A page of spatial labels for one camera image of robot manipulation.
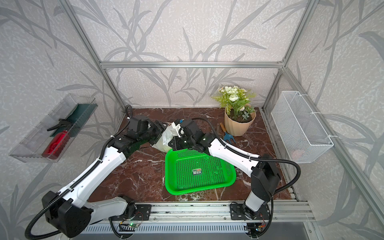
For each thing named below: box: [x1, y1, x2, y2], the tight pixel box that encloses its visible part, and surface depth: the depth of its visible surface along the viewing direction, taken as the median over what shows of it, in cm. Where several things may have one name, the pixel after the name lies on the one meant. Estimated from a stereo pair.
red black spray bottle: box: [41, 119, 73, 160], surface depth 61 cm
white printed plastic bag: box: [150, 124, 179, 153], surface depth 75 cm
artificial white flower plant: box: [211, 86, 257, 123], surface depth 89 cm
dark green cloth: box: [50, 103, 98, 137], surface depth 71 cm
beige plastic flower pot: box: [224, 107, 257, 137], surface depth 97 cm
